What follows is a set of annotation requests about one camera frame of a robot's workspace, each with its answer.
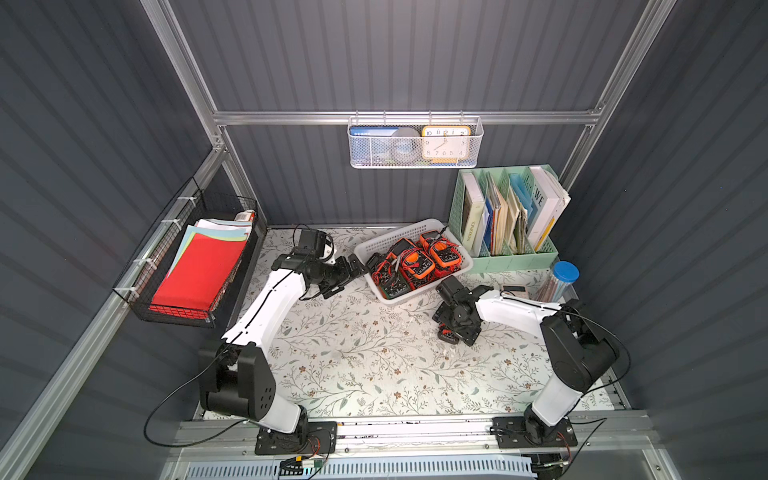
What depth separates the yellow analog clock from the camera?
891mm

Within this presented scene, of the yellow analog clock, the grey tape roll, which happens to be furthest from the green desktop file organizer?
the grey tape roll

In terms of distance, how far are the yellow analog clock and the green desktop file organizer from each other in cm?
6

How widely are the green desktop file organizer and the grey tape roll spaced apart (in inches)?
7.2

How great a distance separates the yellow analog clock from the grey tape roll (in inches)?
0.9

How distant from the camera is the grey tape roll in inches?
34.3

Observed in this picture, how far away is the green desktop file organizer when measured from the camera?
0.96m

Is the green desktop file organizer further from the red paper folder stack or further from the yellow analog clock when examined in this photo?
the red paper folder stack
